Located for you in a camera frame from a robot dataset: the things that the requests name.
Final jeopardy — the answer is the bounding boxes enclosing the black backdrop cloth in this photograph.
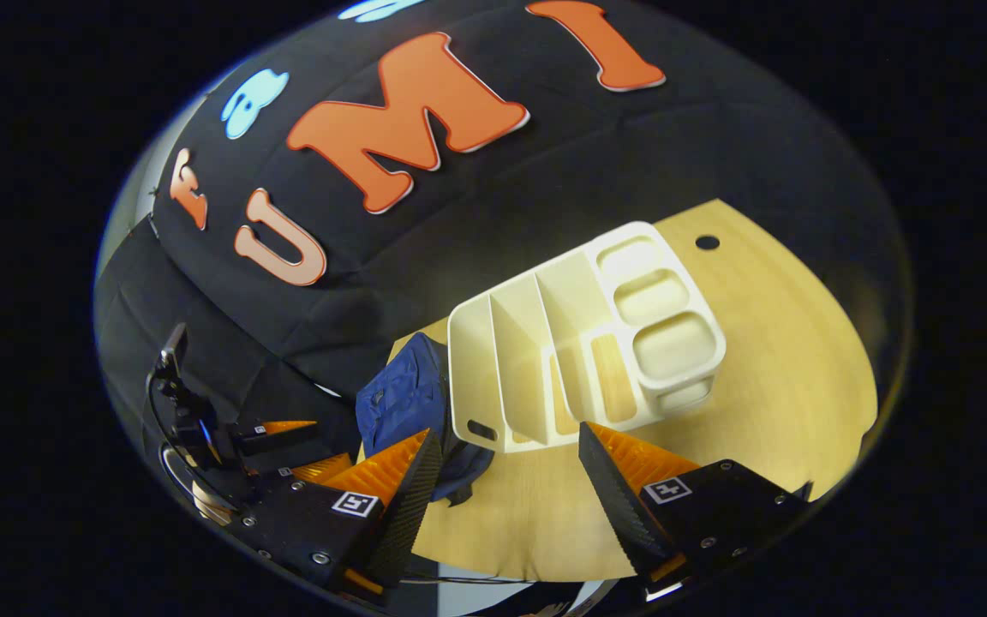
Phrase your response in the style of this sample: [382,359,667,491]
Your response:
[93,0,914,481]

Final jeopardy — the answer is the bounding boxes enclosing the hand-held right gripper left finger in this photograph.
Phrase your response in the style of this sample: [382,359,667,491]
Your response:
[236,428,445,601]

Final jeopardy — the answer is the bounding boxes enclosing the white bookshelf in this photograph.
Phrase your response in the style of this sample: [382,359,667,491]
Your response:
[447,221,727,453]

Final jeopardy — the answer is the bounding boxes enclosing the blue schoolbag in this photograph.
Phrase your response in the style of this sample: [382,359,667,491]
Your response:
[355,332,496,506]

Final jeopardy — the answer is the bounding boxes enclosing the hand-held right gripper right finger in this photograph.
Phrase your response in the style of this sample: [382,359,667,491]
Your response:
[577,422,813,592]

